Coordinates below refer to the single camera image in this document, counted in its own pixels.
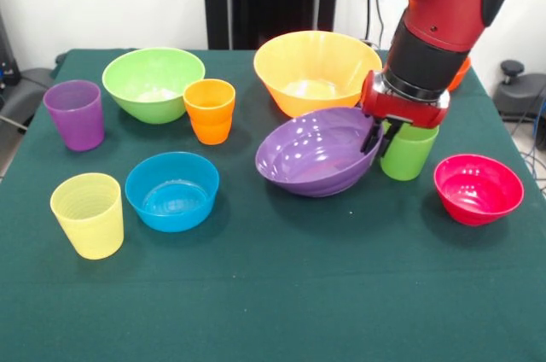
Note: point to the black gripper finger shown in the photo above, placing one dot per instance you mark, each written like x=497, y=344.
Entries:
x=371, y=138
x=390, y=140

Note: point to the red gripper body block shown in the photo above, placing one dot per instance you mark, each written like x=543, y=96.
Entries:
x=405, y=111

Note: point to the purple bowl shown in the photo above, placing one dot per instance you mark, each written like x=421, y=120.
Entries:
x=315, y=157

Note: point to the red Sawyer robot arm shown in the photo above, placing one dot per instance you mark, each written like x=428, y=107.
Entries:
x=435, y=3

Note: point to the green cup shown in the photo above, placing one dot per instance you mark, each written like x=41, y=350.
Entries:
x=409, y=157

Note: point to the red-orange bowl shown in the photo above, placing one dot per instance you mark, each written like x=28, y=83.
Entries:
x=460, y=76

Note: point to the large yellow-orange bowl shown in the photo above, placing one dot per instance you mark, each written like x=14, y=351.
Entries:
x=315, y=71

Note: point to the pink bowl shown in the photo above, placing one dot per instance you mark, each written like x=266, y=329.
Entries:
x=478, y=195

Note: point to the dark grey stand base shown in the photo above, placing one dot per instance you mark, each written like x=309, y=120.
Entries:
x=520, y=97
x=25, y=93

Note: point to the orange cup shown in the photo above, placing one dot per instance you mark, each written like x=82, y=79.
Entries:
x=211, y=123

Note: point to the dark green tablecloth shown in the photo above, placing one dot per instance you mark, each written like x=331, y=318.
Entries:
x=273, y=315

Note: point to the blue bowl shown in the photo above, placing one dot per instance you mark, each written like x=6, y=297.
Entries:
x=170, y=204

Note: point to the green bowl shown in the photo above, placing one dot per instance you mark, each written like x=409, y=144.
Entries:
x=145, y=80

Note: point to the purple cup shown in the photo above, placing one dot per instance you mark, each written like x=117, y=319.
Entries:
x=79, y=123

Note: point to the yellow cup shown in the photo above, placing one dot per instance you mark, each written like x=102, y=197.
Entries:
x=89, y=225

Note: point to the black electronic device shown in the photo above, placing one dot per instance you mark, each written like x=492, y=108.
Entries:
x=6, y=59

